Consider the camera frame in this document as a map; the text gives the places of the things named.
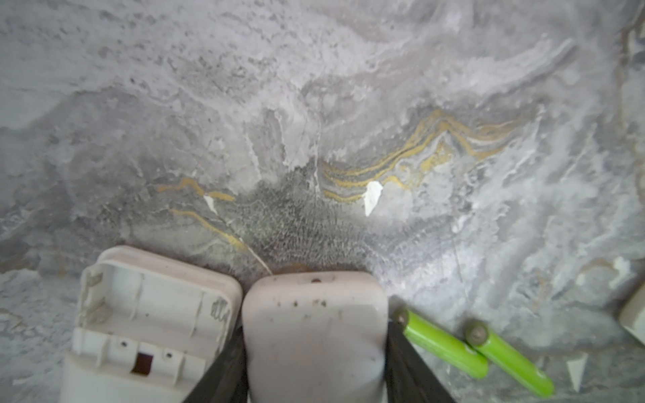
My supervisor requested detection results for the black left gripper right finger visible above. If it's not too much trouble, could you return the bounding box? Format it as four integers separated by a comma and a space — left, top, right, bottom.
385, 321, 456, 403

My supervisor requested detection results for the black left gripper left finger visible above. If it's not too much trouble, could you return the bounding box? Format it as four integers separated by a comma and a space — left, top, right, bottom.
183, 327, 249, 403

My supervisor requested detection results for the green battery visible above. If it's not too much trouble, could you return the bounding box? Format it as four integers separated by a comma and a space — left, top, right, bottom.
465, 321, 554, 398
393, 307, 489, 379

